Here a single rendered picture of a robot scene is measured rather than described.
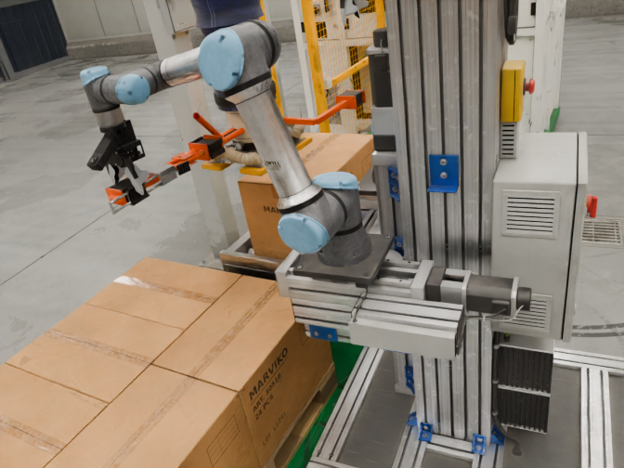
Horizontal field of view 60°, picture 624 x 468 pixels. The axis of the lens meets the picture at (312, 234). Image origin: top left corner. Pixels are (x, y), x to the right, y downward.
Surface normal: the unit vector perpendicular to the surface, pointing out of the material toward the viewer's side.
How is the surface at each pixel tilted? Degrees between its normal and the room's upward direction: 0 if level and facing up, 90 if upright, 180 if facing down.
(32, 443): 0
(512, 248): 90
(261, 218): 90
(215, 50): 83
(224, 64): 83
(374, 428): 0
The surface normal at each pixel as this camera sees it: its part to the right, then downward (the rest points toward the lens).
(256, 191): -0.46, 0.49
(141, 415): -0.14, -0.86
